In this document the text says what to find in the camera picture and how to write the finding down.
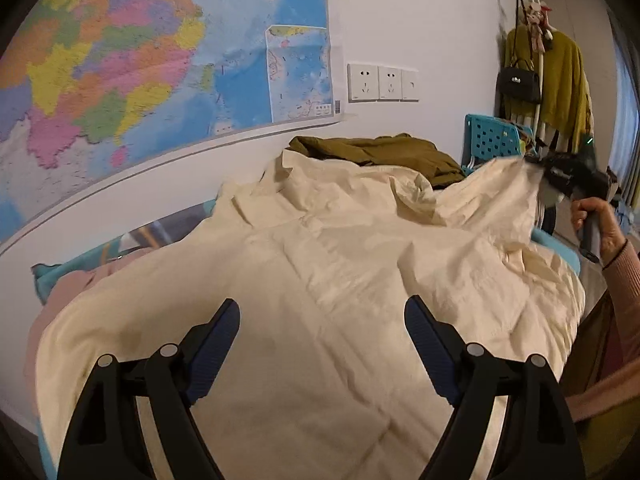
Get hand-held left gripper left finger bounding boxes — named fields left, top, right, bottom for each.
left=57, top=298, right=242, bottom=480

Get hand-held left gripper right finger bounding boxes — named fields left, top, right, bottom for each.
left=404, top=295, right=586, bottom=480

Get cream large garment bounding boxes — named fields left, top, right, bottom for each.
left=35, top=152, right=587, bottom=480

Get person's right forearm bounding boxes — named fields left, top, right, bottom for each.
left=601, top=239, right=640, bottom=321

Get person's right hand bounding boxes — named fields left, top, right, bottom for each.
left=571, top=196, right=629, bottom=267

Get blue perforated plastic chair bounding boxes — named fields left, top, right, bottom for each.
left=464, top=114, right=527, bottom=169

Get white coat rack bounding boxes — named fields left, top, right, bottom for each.
left=514, top=0, right=557, bottom=153

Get black handbag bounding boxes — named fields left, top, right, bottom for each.
left=497, top=57, right=543, bottom=106

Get window curtain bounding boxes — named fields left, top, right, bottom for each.
left=607, top=10, right=640, bottom=183

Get mustard hanging cardigan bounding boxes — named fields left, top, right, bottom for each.
left=502, top=25, right=597, bottom=134

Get small hanging plush charm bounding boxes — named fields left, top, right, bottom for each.
left=524, top=4, right=554, bottom=52

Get olive green garment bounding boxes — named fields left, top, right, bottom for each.
left=289, top=133, right=467, bottom=190

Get pink garment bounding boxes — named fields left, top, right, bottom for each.
left=22, top=260, right=128, bottom=391

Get person's olive trousers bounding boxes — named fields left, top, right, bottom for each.
left=562, top=295, right=640, bottom=480

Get colourful wall map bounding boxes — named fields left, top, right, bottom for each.
left=0, top=0, right=345, bottom=257

